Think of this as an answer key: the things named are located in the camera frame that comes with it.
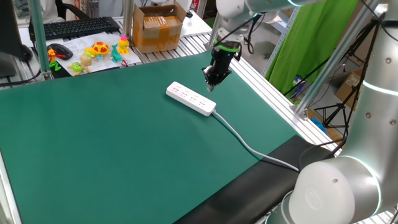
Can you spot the beige caterpillar toy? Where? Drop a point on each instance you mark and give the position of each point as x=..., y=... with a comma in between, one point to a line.
x=86, y=59

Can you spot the black computer mouse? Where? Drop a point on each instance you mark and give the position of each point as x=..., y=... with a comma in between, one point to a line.
x=62, y=50

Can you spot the black monitor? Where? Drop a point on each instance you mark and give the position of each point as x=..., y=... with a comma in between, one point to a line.
x=7, y=28

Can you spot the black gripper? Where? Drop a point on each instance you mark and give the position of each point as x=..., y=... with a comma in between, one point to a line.
x=221, y=62

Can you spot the green table mat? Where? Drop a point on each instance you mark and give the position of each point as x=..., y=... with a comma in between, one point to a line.
x=109, y=140

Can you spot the blue plastic object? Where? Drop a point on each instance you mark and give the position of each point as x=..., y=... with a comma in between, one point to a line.
x=318, y=124

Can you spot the teal dolphin toy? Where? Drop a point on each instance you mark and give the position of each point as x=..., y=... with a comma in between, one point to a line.
x=115, y=55

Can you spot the red white box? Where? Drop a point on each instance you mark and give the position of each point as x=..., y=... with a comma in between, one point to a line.
x=194, y=5

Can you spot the white four-outlet power strip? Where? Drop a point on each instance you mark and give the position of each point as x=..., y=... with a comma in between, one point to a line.
x=186, y=95

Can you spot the black tripod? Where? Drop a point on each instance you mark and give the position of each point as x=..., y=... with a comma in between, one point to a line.
x=342, y=107

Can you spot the open cardboard box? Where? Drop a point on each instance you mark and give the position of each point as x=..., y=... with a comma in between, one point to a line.
x=346, y=88

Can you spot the white side table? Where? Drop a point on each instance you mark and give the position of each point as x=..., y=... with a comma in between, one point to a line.
x=196, y=26

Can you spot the yellow orange turtle toy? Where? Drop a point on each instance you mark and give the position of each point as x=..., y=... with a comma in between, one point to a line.
x=100, y=48

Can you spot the bright green cloth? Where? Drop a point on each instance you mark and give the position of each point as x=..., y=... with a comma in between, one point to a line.
x=304, y=46

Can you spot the yellow chick toy pink hat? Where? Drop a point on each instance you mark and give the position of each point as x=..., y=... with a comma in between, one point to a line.
x=123, y=45

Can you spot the black office chair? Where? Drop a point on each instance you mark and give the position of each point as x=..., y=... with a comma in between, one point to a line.
x=60, y=7

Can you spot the black table mat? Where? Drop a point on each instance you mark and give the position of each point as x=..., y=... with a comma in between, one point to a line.
x=248, y=193

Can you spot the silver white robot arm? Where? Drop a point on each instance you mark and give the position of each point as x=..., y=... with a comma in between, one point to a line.
x=342, y=193

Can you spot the green headed snail toy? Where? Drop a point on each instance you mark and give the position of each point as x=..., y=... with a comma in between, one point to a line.
x=76, y=67

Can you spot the black keyboard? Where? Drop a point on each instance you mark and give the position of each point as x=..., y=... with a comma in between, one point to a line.
x=77, y=27

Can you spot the aluminium frame post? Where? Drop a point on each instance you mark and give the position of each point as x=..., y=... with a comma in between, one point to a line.
x=329, y=68
x=127, y=18
x=213, y=34
x=38, y=37

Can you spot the small black item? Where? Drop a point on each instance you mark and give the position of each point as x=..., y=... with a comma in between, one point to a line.
x=189, y=14

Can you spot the white printed paper sheet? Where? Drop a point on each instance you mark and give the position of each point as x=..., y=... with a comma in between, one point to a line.
x=74, y=46

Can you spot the taped cardboard box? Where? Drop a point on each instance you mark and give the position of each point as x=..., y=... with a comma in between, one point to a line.
x=158, y=31

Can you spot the red yellow green figure toy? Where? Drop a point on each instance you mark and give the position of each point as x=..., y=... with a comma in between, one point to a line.
x=52, y=57

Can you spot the white slotted shelf upright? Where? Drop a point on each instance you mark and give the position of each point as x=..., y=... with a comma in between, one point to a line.
x=277, y=49

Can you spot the blue white package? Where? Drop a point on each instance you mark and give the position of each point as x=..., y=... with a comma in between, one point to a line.
x=298, y=87

